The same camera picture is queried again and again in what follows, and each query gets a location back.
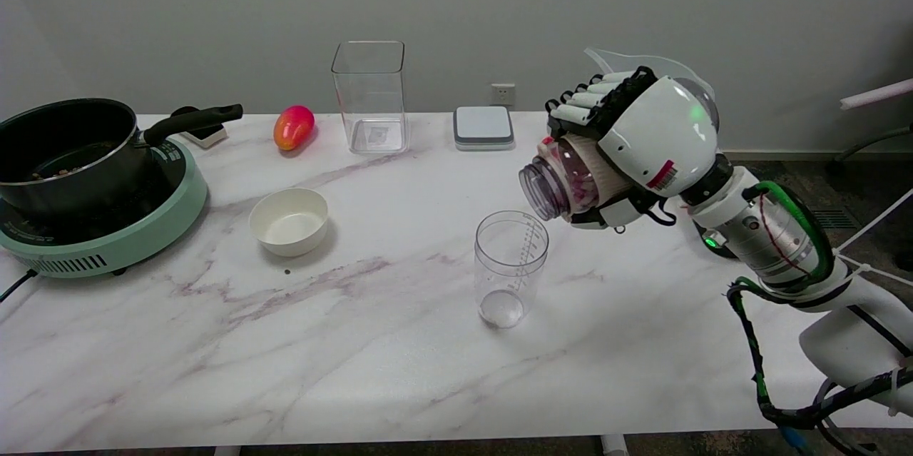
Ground clear square storage container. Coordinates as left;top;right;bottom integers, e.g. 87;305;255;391
331;41;409;155

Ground white bowl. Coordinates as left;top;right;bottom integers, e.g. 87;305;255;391
248;188;330;258

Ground white padded rod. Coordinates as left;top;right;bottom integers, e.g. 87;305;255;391
840;78;913;111

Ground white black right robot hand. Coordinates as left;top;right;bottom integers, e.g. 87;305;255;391
546;66;720;232

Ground red yellow mango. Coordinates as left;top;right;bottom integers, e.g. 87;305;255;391
273;105;316;151

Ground black green cable bundle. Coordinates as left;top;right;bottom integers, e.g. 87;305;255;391
728;181;913;456

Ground black cooker power cord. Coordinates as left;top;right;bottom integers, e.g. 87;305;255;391
0;269;38;303

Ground clear cylindrical measuring cup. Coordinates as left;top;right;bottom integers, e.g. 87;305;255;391
474;211;550;330

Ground green induction cooker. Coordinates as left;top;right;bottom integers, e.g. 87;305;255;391
0;136;209;279

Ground pink white candy pieces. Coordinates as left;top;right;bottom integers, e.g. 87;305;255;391
562;148;601;211

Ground large translucent measuring jug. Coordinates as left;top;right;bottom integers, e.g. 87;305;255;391
585;48;718;130

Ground floor vent grille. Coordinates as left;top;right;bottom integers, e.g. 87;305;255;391
810;208;864;231

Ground white grey kitchen scale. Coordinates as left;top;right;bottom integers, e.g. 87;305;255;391
453;106;516;151

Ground clear plastic bottle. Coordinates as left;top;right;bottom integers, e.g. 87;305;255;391
519;138;636;223

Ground black saucepan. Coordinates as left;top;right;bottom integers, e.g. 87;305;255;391
0;98;244;218

